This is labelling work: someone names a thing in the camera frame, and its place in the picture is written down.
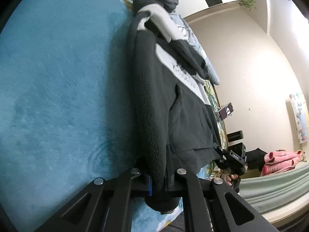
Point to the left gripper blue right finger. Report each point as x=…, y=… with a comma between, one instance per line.
x=212, y=205

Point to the blue floral duvet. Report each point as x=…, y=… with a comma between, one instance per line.
x=189, y=35

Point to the green hanging plant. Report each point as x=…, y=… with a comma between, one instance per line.
x=248, y=4

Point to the smartphone on stand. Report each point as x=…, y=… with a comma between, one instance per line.
x=225, y=111

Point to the pink blanket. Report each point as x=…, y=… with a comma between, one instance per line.
x=280, y=161

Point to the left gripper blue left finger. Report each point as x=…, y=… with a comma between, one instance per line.
x=103, y=205

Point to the light green sheet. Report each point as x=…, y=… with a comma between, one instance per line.
x=273, y=191

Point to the wall picture poster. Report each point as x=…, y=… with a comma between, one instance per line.
x=300, y=112

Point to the teal floral bed blanket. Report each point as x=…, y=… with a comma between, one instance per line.
x=66, y=109

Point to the black box device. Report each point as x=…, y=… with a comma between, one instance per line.
x=238, y=148

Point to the operator right hand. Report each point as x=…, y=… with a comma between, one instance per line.
x=232, y=180

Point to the black and white fleece jacket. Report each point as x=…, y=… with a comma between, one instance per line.
x=174, y=117

